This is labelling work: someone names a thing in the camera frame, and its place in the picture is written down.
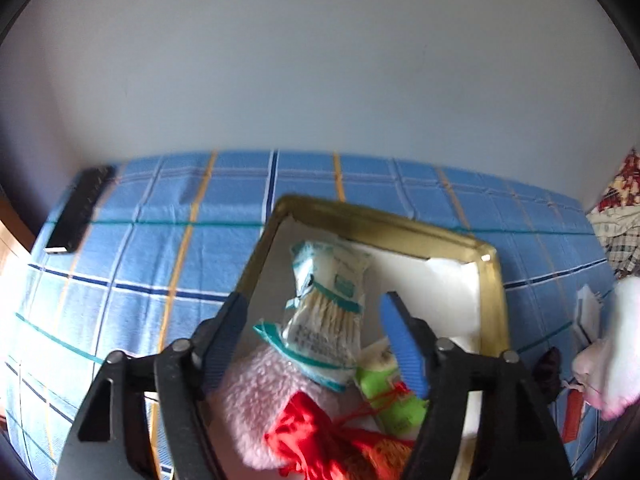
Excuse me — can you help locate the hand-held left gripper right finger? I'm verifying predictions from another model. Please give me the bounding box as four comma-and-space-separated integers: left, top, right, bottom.
379, 291, 571, 480

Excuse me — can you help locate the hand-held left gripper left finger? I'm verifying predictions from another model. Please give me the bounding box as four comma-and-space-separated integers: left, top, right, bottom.
57, 291, 250, 480

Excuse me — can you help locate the green tissue packet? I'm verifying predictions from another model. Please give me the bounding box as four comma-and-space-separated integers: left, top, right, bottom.
354, 340, 431, 436

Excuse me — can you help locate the pink fluffy sock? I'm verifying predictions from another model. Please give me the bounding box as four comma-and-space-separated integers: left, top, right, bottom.
207, 345, 361, 471

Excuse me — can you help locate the gold metal tin box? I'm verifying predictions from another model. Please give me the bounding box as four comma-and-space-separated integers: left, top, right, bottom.
200, 194, 511, 480

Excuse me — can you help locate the cotton swab bag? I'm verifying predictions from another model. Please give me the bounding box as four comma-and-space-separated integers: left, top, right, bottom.
254, 240, 372, 393

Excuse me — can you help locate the red fabric pouch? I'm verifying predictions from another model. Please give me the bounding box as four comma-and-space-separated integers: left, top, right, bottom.
265, 391, 426, 480

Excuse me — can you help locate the dark purple cloth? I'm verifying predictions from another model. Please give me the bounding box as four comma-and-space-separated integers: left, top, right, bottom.
532, 347, 563, 403

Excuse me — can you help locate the red ribbed silicone pad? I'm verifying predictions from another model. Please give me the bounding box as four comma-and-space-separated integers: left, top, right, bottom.
562, 389, 583, 443

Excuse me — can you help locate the white sponge block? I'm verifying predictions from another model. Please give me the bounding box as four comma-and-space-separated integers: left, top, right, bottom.
574, 284, 608, 348

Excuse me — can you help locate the blue plaid bed sheet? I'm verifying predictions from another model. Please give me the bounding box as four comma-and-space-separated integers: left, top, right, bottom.
0, 149, 640, 480

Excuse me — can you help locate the black smartphone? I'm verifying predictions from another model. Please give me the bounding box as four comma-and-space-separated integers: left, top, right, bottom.
44, 166, 116, 255

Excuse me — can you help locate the wooden door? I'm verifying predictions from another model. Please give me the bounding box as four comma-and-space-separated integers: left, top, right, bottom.
0, 195, 36, 281

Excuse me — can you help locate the white plaid quilt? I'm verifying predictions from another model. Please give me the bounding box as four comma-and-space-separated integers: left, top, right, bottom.
587, 205, 640, 278

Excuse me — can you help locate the red patterned cloth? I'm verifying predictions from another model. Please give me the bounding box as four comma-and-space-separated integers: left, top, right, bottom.
597, 150, 640, 211

